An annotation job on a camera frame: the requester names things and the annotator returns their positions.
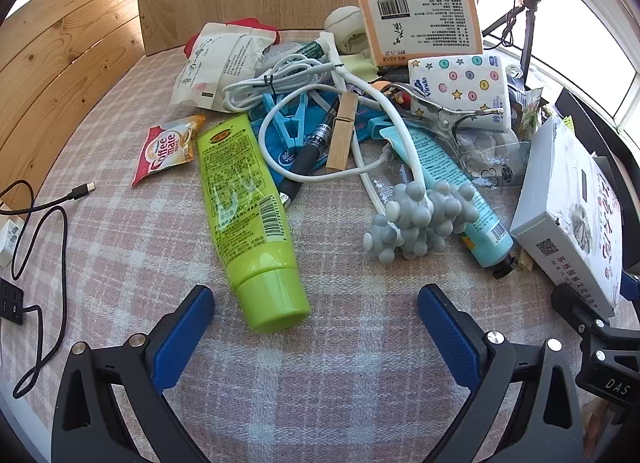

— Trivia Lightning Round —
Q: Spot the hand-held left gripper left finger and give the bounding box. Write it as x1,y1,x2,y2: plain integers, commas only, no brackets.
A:
51,285,216,463

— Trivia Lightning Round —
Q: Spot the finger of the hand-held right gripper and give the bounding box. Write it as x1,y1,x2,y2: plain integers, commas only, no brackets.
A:
551,284,617,330
621,267,640,300

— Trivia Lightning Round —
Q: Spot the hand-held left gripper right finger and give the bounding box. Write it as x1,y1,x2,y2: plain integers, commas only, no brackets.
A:
417,284,586,463

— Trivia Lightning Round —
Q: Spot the white printed cardboard box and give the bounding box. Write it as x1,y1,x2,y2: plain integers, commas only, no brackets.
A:
509,116,627,318

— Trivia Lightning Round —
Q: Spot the white massager with grey balls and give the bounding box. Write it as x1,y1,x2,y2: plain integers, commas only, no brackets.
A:
320,33,481,265

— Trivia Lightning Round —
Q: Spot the black container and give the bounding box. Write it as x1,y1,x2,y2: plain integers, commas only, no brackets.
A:
552,87,640,179

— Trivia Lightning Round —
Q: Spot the light blue hand cream tube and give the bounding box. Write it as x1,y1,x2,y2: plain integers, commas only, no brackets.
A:
379,126,516,280

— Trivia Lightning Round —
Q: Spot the green lotion tube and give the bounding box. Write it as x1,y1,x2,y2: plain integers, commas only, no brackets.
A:
196,113,312,335

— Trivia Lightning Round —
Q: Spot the clear flower-print bag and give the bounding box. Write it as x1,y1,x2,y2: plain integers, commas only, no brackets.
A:
457,136,532,190

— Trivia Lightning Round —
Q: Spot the black USB hub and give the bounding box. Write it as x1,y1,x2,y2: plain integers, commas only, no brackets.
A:
0,279,27,327

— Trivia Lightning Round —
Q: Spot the red creamer sachet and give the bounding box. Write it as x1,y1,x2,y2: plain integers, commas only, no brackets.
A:
131,114,207,188

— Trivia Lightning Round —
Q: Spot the white charger plug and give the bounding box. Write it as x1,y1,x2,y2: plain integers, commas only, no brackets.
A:
0,220,22,265

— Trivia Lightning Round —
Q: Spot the metal spring clip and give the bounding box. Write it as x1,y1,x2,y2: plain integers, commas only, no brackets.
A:
384,84,504,165

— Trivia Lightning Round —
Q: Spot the blue plastic clothes peg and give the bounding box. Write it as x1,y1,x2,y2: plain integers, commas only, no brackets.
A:
356,114,402,155
262,92,309,152

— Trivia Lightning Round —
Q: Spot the black gel pen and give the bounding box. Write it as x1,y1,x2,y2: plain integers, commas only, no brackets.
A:
277,106,337,207

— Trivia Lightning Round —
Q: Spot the wooden clothespin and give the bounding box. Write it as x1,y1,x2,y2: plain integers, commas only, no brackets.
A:
325,93,360,172

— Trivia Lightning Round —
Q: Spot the dotted white tissue pack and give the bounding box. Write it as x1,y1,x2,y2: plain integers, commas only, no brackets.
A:
407,54,512,133

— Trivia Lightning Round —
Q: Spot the black tripod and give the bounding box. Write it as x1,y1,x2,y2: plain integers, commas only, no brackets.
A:
481,0,547,80

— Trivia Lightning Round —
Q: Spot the yellow-green cleaning cloth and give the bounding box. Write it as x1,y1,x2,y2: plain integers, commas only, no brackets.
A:
340,54,382,82

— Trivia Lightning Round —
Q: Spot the white paper packet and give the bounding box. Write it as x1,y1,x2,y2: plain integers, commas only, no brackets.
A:
170,22,282,112

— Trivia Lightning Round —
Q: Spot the orange tissue pack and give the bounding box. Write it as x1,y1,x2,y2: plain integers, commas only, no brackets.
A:
356,0,485,67

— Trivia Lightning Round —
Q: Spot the green lip balm stick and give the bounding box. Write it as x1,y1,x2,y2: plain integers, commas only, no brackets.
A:
294,33,337,60

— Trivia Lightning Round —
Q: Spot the red cloth pouch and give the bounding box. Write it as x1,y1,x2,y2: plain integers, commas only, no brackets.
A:
182,17,262,60

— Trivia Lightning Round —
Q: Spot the white round device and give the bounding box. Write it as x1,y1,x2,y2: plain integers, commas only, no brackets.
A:
324,6,369,54

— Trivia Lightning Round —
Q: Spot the white loose USB cable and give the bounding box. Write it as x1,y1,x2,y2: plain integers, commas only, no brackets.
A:
257,87,402,217

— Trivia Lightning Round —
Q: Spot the black USB cable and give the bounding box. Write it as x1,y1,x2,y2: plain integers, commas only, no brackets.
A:
0,180,97,400

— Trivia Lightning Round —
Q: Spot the white coiled USB cable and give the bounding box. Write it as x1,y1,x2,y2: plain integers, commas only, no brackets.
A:
222,54,346,115

